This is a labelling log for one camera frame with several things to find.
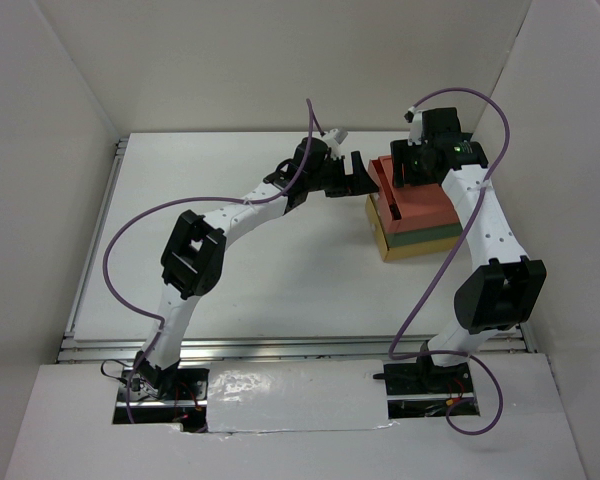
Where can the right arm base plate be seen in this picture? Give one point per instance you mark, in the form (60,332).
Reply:
(408,381)

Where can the black handled scissors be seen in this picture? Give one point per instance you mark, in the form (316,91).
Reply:
(395,212)

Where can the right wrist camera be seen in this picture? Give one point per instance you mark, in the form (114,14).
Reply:
(416,130)

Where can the green drawer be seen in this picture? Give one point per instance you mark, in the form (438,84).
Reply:
(394,240)

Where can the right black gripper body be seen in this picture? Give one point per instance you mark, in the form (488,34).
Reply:
(415,169)

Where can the yellow bottom drawer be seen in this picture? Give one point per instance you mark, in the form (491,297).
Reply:
(392,254)

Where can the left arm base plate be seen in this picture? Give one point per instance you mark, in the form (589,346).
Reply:
(189,389)

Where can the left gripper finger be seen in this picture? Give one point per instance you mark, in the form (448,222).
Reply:
(359,181)
(337,192)

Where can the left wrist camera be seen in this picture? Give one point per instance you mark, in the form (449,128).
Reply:
(335,137)

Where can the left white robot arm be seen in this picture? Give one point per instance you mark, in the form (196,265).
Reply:
(194,255)

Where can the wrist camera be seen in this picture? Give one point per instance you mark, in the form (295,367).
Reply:
(335,137)
(416,130)

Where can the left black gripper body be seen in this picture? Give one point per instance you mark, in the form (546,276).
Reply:
(332,175)

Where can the white foam board cover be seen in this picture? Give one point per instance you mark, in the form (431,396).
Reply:
(303,396)

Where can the red top drawer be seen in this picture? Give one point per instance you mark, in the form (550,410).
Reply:
(421,207)

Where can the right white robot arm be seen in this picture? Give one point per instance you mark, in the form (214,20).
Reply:
(505,283)

